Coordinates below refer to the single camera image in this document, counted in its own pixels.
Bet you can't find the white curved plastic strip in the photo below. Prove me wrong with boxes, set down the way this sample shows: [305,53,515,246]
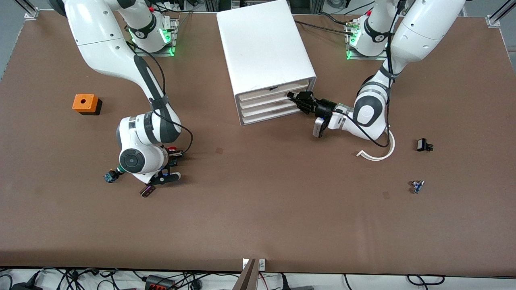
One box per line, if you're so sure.
[357,129,396,162]

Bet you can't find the black power strip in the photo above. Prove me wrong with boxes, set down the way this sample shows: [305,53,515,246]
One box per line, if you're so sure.
[145,275,176,290]

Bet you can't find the wooden beam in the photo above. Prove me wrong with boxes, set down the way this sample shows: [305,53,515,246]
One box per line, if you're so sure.
[233,259,258,290]

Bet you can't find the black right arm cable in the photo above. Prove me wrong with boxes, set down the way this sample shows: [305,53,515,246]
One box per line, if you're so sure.
[127,40,194,155]

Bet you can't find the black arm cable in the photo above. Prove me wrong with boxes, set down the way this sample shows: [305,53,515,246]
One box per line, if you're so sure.
[127,40,194,155]
[331,0,406,147]

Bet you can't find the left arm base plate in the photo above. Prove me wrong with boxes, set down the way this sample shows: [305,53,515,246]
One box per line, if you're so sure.
[345,20,389,62]

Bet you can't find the green push button switch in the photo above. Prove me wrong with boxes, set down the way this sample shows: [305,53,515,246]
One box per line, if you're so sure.
[104,167,123,184]

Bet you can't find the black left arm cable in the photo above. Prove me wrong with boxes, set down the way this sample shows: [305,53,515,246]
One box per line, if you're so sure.
[331,0,406,147]

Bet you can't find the black table cable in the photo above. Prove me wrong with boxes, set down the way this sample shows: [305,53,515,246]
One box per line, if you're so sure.
[318,12,359,27]
[295,20,357,35]

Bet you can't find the orange button enclosure box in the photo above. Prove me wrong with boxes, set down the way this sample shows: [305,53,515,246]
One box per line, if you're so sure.
[72,94,102,116]

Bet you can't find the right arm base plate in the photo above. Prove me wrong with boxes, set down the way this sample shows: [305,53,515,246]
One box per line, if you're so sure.
[133,12,180,57]

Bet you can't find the aluminium frame profile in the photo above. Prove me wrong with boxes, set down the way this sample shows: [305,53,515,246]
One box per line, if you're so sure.
[486,0,516,27]
[14,0,40,20]

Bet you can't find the black looped floor cable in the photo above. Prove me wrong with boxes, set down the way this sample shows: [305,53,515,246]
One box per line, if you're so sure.
[406,275,446,286]

